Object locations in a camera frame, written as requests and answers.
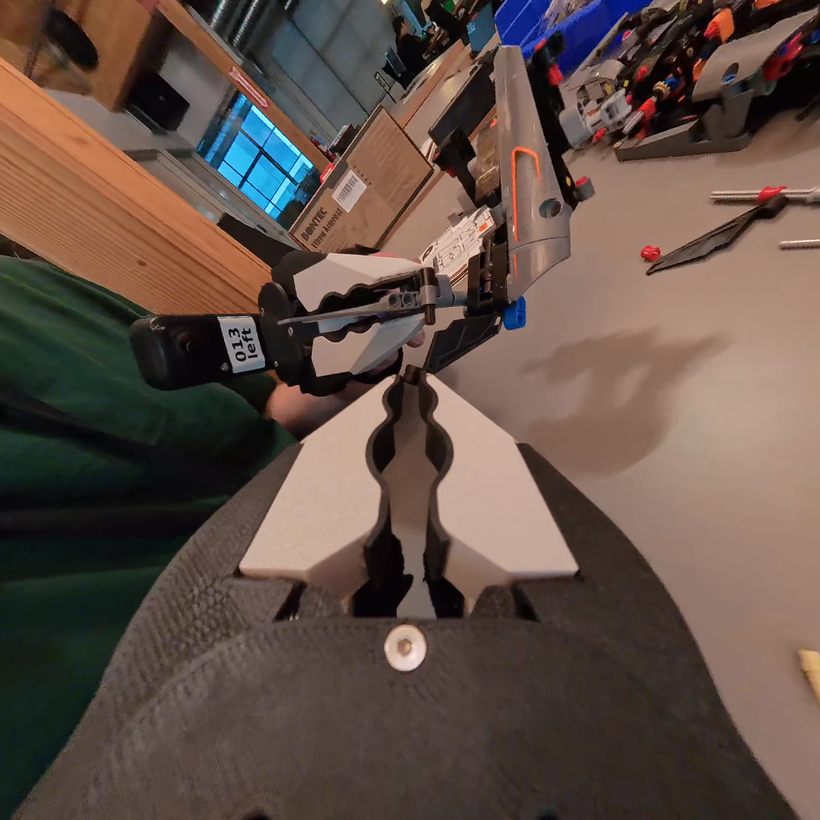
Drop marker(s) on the black printed lego panel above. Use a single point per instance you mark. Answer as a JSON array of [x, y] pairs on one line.
[[464, 339]]

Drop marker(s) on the lego sticker sheet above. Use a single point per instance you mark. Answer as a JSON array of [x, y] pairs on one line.
[[451, 250]]

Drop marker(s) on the black pendant lamp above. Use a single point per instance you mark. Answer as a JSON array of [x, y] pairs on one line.
[[72, 40]]

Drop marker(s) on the wooden beam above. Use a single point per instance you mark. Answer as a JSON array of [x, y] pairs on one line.
[[96, 192]]

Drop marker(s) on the red lego pin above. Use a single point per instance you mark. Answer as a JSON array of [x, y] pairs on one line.
[[650, 252]]

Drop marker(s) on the blue storage bin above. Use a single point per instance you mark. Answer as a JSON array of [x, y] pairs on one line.
[[576, 38]]

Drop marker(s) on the person's left forearm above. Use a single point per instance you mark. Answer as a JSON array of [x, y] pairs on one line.
[[301, 413]]

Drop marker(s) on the grey black lego door assembly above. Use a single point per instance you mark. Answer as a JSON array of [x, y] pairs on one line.
[[532, 211]]

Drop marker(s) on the grey axle with red bush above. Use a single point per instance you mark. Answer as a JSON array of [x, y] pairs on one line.
[[737, 194]]

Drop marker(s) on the brown cardboard box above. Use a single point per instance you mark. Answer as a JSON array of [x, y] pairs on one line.
[[378, 173]]

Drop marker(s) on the lego car chassis model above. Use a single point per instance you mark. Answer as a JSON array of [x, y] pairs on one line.
[[704, 83]]

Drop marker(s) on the black power adapter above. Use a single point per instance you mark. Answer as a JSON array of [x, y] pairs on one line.
[[458, 102]]

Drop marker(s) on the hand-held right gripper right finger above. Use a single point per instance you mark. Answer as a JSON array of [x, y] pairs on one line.
[[506, 506]]

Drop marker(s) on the short grey lego axle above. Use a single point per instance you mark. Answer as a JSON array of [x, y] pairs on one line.
[[801, 243]]

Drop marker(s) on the person's left hand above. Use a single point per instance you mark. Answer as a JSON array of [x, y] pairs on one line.
[[417, 338]]

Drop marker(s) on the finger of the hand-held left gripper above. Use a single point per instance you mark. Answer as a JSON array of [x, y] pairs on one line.
[[371, 349], [359, 272]]

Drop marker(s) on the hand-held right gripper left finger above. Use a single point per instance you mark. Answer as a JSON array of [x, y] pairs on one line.
[[320, 506]]

